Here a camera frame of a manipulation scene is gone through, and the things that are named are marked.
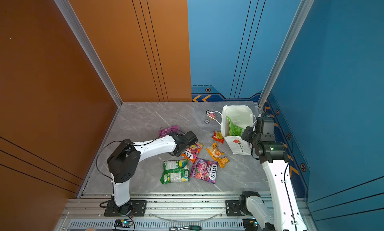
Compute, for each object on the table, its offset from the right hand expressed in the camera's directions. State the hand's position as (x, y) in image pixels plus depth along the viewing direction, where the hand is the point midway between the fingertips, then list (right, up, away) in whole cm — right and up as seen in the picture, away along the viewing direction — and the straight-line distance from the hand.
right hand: (246, 130), depth 73 cm
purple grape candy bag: (-45, -3, +22) cm, 50 cm away
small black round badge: (-17, +3, +36) cm, 40 cm away
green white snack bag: (-37, -24, +10) cm, 45 cm away
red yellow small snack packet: (-10, -7, +24) cm, 27 cm away
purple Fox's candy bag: (-20, -23, +10) cm, 32 cm away
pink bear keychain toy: (-16, +7, +5) cm, 19 cm away
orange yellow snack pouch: (-12, -17, +19) cm, 28 cm away
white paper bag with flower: (+2, +7, +16) cm, 17 cm away
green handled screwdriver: (-27, -44, -5) cm, 52 cm away
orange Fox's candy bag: (-28, -15, +16) cm, 36 cm away
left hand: (-38, -10, +19) cm, 44 cm away
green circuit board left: (-60, -45, -2) cm, 75 cm away
